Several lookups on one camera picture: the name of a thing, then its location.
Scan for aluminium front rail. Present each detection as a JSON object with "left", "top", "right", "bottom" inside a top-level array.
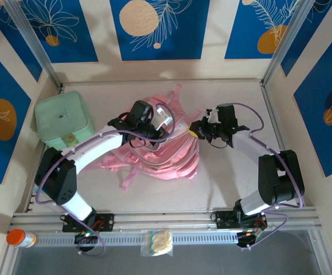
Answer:
[{"left": 10, "top": 206, "right": 319, "bottom": 232}]

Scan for mint green lunch bag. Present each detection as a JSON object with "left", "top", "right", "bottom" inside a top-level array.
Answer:
[{"left": 33, "top": 91, "right": 95, "bottom": 150}]

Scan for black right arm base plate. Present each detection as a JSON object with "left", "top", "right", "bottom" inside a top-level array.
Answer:
[{"left": 215, "top": 210, "right": 267, "bottom": 230}]

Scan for bright green bottle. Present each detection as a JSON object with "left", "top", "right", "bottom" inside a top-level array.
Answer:
[{"left": 62, "top": 133, "right": 78, "bottom": 148}]

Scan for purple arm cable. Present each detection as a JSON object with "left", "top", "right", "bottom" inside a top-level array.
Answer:
[
  {"left": 35, "top": 99, "right": 175, "bottom": 258},
  {"left": 233, "top": 103, "right": 306, "bottom": 252}
]

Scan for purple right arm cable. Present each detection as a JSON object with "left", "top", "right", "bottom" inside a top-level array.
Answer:
[{"left": 233, "top": 103, "right": 306, "bottom": 252}]

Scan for black controller board orange wires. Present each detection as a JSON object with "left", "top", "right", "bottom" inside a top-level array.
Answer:
[{"left": 236, "top": 230, "right": 267, "bottom": 250}]

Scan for orange capped pill bottle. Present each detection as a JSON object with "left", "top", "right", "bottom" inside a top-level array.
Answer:
[{"left": 6, "top": 228, "right": 37, "bottom": 249}]

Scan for grey slotted cable duct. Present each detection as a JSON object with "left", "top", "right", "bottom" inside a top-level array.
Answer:
[{"left": 35, "top": 231, "right": 238, "bottom": 247}]

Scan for aluminium side rail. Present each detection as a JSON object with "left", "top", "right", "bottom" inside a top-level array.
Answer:
[
  {"left": 259, "top": 80, "right": 306, "bottom": 207},
  {"left": 22, "top": 82, "right": 65, "bottom": 214}
]

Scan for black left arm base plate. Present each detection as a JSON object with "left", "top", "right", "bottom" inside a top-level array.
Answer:
[{"left": 62, "top": 213, "right": 115, "bottom": 233}]

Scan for clear bag white contents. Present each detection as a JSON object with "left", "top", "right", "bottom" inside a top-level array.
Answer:
[{"left": 140, "top": 229, "right": 174, "bottom": 257}]

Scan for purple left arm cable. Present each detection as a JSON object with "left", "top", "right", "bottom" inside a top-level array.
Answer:
[{"left": 35, "top": 99, "right": 175, "bottom": 258}]

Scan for aluminium corner post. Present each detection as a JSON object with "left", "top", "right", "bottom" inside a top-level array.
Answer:
[
  {"left": 262, "top": 0, "right": 318, "bottom": 87},
  {"left": 4, "top": 0, "right": 63, "bottom": 88}
]

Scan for black controller board green light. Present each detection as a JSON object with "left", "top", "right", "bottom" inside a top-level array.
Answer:
[{"left": 74, "top": 231, "right": 98, "bottom": 253}]

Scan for pink backpack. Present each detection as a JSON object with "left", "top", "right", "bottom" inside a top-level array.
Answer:
[{"left": 101, "top": 83, "right": 203, "bottom": 190}]

